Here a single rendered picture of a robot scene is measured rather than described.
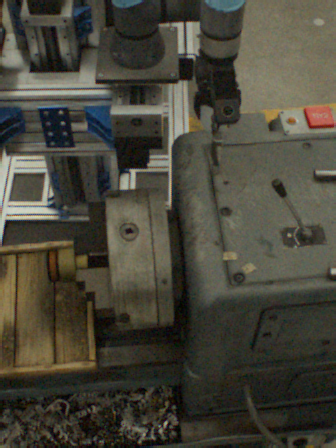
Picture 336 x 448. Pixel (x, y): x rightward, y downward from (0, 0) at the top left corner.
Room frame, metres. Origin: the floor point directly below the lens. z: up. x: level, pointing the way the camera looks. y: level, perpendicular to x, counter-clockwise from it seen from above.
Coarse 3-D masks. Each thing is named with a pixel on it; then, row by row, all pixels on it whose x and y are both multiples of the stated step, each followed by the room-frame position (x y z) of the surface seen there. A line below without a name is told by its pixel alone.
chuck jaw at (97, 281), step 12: (84, 276) 0.67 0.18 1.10; (96, 276) 0.67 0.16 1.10; (108, 276) 0.67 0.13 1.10; (84, 288) 0.66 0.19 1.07; (96, 288) 0.64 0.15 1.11; (108, 288) 0.64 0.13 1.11; (96, 300) 0.61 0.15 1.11; (108, 300) 0.61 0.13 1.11; (96, 312) 0.59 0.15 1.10; (108, 312) 0.59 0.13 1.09
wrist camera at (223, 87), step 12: (216, 72) 0.85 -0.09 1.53; (228, 72) 0.85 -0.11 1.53; (216, 84) 0.83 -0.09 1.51; (228, 84) 0.83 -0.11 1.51; (216, 96) 0.81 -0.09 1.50; (228, 96) 0.81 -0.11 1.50; (216, 108) 0.79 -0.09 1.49; (228, 108) 0.79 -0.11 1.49; (216, 120) 0.78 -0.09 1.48; (228, 120) 0.78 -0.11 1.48
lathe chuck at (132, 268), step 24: (120, 192) 0.82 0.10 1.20; (144, 192) 0.81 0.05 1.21; (120, 216) 0.74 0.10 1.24; (144, 216) 0.74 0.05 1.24; (120, 240) 0.68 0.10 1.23; (144, 240) 0.68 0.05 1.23; (120, 264) 0.64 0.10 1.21; (144, 264) 0.64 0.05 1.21; (120, 288) 0.60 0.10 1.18; (144, 288) 0.60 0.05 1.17; (120, 312) 0.57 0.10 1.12; (144, 312) 0.58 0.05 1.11
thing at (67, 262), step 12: (48, 252) 0.72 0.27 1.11; (60, 252) 0.72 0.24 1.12; (72, 252) 0.72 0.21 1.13; (48, 264) 0.69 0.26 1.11; (60, 264) 0.69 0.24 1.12; (72, 264) 0.69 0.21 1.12; (84, 264) 0.70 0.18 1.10; (48, 276) 0.68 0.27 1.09; (60, 276) 0.67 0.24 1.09; (72, 276) 0.68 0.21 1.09
